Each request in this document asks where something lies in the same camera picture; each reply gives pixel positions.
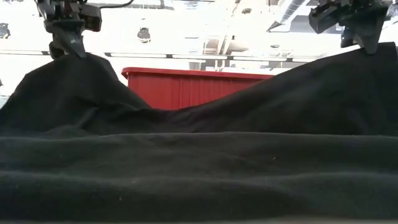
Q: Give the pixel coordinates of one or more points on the black fabric garment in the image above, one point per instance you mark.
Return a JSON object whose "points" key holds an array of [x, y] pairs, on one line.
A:
{"points": [[199, 171]]}

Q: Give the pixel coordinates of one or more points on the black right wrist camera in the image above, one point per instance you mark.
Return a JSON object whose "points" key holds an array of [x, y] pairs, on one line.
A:
{"points": [[323, 17]]}

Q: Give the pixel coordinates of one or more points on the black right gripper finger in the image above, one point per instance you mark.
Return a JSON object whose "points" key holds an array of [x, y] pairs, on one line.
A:
{"points": [[347, 39], [370, 31]]}

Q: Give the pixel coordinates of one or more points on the dark round ceiling fixture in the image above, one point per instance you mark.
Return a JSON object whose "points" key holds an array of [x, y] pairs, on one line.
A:
{"points": [[4, 31], [144, 35]]}

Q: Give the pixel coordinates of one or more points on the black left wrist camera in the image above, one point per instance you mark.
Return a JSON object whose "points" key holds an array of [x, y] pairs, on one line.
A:
{"points": [[91, 17]]}

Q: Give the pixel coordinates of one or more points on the grey ceiling air duct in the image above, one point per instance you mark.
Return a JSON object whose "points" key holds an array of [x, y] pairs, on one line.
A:
{"points": [[289, 12]]}

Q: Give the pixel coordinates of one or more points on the red plastic laundry bin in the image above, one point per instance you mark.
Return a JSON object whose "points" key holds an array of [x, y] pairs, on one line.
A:
{"points": [[186, 90]]}

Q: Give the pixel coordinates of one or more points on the long white light strip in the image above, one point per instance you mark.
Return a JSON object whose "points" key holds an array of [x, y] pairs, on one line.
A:
{"points": [[199, 56]]}

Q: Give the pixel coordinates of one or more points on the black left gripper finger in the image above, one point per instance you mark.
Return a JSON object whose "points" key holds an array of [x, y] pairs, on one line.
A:
{"points": [[70, 37], [55, 51]]}

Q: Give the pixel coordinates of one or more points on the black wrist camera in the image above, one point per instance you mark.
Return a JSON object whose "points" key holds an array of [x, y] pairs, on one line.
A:
{"points": [[323, 17], [91, 17]]}

